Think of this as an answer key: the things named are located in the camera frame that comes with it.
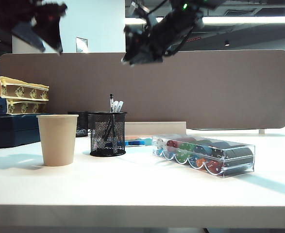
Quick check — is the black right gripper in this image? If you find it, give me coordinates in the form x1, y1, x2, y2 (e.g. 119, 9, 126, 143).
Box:
122, 9, 203, 66

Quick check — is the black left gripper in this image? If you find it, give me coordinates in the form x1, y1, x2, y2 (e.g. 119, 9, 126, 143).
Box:
0, 0, 67, 55

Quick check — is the black clear ballpoint pen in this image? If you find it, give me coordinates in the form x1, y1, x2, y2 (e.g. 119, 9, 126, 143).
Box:
109, 94, 117, 155

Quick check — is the white capped black pen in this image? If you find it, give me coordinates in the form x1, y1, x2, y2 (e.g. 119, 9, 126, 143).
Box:
107, 101, 124, 139
102, 100, 120, 141

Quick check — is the black mesh pen holder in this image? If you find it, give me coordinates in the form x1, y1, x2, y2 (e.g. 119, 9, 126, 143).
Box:
87, 111, 128, 157

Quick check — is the brown felt desk divider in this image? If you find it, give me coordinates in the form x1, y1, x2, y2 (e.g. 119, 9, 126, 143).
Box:
0, 50, 285, 131

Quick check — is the red LED ceiling sign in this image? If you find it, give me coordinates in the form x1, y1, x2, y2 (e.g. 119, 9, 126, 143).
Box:
185, 36, 202, 44

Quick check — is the yellow orange puzzle box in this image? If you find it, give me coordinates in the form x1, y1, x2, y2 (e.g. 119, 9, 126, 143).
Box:
0, 76, 50, 100

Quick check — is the teal letter puzzle board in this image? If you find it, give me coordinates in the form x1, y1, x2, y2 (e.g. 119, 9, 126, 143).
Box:
124, 136, 153, 147

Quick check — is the white poker chip stack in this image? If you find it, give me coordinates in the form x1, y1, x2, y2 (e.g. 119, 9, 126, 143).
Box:
156, 137, 168, 153

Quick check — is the black shiny bag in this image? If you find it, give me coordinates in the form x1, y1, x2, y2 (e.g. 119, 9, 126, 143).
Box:
67, 111, 88, 138

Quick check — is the dark blue tool case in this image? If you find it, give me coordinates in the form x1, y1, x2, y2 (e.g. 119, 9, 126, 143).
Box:
0, 113, 42, 149

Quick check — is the beige paper cup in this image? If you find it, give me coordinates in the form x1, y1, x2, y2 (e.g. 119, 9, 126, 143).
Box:
36, 114, 79, 167

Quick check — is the green poker chip stack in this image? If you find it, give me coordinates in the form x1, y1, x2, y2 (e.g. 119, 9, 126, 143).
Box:
176, 142, 194, 164

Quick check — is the blue poker chip stack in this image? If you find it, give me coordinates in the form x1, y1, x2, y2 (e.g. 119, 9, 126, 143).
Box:
193, 144, 213, 158

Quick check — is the long white ceiling light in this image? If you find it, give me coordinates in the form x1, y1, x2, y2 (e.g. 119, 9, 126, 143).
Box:
124, 16, 285, 25

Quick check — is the clear plastic poker chip box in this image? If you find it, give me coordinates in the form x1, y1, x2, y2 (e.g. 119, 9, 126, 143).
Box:
151, 134, 256, 179

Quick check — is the black poker chip stack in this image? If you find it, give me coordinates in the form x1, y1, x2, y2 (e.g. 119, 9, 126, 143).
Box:
211, 145, 254, 176

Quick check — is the silver wall sign plate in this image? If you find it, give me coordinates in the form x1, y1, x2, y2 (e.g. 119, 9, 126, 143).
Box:
75, 37, 88, 54

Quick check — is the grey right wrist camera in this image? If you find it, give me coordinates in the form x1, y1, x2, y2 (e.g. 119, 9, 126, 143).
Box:
130, 1, 151, 17

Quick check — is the beige desk cable box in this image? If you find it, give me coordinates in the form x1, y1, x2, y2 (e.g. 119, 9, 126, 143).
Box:
124, 121, 187, 137

